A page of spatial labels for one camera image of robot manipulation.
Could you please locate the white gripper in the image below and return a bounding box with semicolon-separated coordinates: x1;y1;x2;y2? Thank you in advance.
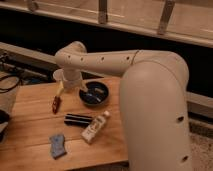
56;69;88;97

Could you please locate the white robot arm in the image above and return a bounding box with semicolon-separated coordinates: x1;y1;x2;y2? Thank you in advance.
55;41;193;171

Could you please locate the red brown small object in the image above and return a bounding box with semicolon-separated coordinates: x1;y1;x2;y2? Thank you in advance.
52;96;61;114

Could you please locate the dark blue bowl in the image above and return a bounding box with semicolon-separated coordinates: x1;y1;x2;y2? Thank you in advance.
79;81;109;106

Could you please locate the white plastic bottle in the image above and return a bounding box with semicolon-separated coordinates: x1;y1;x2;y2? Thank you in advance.
81;111;110;144

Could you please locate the black cable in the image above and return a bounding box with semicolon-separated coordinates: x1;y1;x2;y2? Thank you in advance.
0;73;24;94

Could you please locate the metal window bracket middle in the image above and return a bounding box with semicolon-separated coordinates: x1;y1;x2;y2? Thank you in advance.
98;0;108;24

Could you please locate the metal window bracket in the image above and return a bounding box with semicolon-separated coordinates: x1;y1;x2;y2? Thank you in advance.
98;0;108;24
157;0;176;35

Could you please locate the metal window bracket right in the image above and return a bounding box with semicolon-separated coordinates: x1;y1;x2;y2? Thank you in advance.
157;0;176;35

